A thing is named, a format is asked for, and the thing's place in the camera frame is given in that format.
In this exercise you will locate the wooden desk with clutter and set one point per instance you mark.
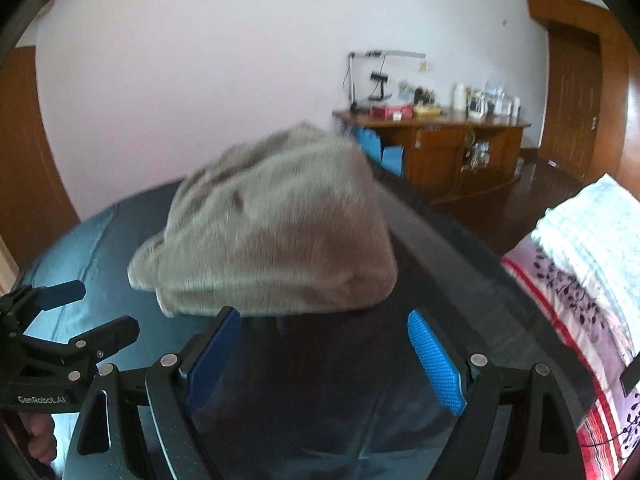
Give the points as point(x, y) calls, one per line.
point(446, 156)

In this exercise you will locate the person's left hand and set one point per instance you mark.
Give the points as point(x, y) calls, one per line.
point(41, 442)

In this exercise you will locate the brown wooden door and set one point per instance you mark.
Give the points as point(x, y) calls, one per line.
point(35, 208)

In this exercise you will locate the grey-brown fleece garment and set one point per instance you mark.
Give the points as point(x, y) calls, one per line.
point(284, 225)

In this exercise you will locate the light blue white quilt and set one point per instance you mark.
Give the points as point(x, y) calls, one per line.
point(594, 236)

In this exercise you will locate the floral pink white bedding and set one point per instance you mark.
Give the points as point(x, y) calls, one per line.
point(609, 432)

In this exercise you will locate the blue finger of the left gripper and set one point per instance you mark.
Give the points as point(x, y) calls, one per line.
point(82, 353)
point(38, 299)

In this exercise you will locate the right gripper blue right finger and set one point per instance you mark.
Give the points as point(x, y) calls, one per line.
point(540, 442)

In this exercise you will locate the brown wooden wardrobe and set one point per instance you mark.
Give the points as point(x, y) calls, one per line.
point(591, 123)

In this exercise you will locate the red box on desk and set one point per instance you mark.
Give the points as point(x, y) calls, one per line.
point(394, 112)

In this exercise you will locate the white electric kettle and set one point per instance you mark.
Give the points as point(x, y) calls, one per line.
point(476, 105)

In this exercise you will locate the black desk lamp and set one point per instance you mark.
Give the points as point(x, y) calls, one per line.
point(378, 76)

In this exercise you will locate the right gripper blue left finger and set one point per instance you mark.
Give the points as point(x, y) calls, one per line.
point(108, 440)

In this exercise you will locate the dark blue bed cover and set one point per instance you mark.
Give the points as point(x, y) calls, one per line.
point(331, 396)

